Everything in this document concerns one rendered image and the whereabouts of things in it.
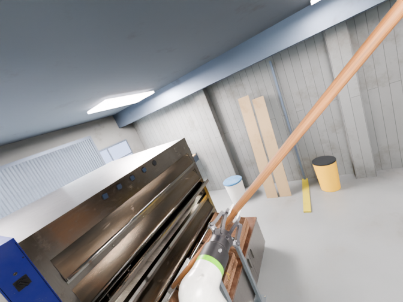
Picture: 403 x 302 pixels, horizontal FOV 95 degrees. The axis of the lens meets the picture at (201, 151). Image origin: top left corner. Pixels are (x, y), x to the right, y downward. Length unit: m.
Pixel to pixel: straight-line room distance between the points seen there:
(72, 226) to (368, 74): 4.53
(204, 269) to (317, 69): 3.98
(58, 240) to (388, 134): 4.85
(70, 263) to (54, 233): 0.24
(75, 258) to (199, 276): 1.27
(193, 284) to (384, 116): 4.32
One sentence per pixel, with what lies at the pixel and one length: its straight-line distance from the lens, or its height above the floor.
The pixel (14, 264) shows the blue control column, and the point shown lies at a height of 2.02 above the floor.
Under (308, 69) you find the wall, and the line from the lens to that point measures 4.23.
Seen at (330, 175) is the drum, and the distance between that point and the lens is 4.16.
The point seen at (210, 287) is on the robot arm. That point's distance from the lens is 0.61.
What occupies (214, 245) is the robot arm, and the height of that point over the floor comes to 2.00.
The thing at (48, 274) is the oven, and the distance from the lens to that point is 1.72.
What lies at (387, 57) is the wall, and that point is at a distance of 4.42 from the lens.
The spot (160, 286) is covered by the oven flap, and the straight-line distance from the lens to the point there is 2.28.
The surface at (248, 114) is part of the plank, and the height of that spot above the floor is 1.88.
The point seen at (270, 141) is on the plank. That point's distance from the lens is 4.09.
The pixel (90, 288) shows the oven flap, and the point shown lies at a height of 1.53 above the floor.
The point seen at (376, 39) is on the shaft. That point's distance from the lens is 0.62.
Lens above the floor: 2.42
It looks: 13 degrees down
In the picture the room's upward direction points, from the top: 23 degrees counter-clockwise
